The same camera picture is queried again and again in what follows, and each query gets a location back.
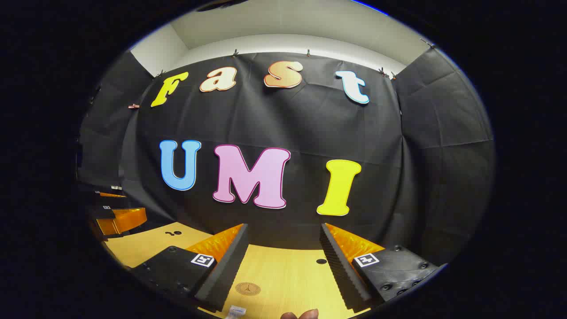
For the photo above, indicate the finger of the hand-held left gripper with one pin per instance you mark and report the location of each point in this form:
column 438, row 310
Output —
column 108, row 195
column 122, row 219

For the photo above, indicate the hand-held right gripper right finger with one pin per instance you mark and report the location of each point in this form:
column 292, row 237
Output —
column 339, row 266

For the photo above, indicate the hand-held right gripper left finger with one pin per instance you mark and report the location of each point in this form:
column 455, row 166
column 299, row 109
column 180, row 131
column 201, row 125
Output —
column 230, row 266

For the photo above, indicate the round wooden coaster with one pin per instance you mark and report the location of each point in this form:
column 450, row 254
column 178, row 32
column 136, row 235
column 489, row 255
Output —
column 248, row 289

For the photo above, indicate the white toothpaste tube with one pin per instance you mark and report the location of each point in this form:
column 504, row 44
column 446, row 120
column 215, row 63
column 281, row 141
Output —
column 235, row 312

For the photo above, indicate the wooden desktop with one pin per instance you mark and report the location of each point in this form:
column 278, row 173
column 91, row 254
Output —
column 283, row 270

